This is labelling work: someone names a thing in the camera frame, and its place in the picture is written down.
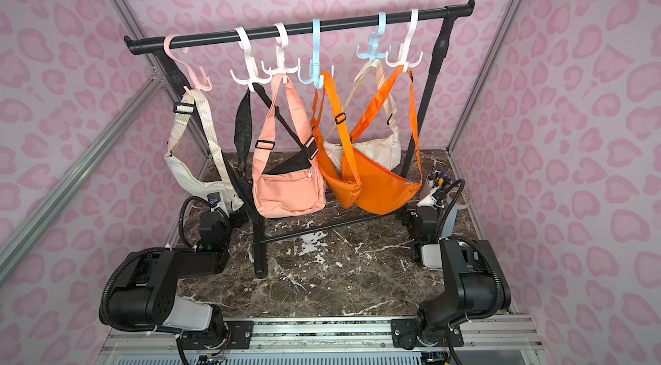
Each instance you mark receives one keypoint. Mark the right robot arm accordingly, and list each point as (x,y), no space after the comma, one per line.
(474,286)

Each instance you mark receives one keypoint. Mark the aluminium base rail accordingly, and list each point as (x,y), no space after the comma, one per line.
(503,339)

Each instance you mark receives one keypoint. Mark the light blue hook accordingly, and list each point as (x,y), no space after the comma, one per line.
(315,74)
(373,52)

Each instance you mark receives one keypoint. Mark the grey blue flat box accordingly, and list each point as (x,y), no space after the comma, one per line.
(448,226)

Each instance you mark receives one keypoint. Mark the light blue hook left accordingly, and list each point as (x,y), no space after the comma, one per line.
(315,74)

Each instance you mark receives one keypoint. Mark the white plastic hook right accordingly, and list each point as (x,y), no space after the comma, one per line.
(405,46)

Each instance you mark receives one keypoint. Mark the light blue hook right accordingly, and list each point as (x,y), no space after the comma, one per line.
(373,52)

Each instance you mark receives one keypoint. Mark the pink plastic hook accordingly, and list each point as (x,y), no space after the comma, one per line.
(198,79)

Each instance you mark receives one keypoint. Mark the pink pen cup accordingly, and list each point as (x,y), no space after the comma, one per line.
(452,188)

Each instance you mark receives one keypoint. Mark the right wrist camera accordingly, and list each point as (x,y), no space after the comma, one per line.
(434,199)

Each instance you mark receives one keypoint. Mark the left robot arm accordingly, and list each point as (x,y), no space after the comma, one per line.
(141,294)

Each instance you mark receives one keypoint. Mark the black sling bag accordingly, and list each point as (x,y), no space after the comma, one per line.
(243,138)

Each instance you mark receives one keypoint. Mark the large orange crescent bag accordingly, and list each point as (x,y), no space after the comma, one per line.
(382,191)

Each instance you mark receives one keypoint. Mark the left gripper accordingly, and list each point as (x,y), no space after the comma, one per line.
(237,216)

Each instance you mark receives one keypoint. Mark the white plastic hook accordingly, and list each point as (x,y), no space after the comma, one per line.
(250,63)
(280,52)
(405,46)

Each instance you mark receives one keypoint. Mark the cream white crescent bag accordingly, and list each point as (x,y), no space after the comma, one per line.
(385,151)

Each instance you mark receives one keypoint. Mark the pink shoulder bag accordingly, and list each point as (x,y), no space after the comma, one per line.
(295,187)

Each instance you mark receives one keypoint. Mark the black garment rack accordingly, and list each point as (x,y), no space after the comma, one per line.
(175,77)

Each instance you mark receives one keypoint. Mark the small orange sling bag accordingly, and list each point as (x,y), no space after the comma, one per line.
(337,163)

